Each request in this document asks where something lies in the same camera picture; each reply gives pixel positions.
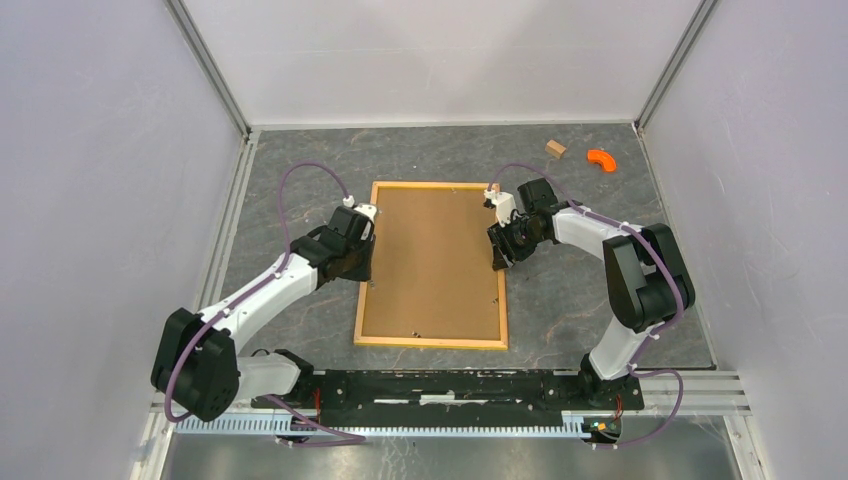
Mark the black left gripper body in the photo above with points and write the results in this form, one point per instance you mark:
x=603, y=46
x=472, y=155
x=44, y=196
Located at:
x=359, y=258

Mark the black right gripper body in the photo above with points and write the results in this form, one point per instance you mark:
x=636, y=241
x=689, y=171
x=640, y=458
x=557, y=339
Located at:
x=517, y=237

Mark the yellow picture frame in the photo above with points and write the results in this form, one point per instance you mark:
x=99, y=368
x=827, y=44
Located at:
x=432, y=283

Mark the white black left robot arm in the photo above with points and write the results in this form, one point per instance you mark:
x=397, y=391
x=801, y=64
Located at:
x=197, y=364

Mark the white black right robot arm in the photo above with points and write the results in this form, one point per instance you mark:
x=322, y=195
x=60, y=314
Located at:
x=648, y=284

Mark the small wooden block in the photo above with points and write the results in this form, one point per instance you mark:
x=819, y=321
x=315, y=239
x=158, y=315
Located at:
x=555, y=149

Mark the orange curved plastic piece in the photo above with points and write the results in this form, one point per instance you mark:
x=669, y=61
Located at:
x=604, y=160

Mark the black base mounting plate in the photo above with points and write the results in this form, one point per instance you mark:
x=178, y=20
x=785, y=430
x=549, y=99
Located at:
x=457, y=398

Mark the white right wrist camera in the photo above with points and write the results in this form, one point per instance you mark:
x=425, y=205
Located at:
x=503, y=204

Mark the blue slotted cable duct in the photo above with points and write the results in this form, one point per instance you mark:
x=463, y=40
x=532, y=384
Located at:
x=282, y=424

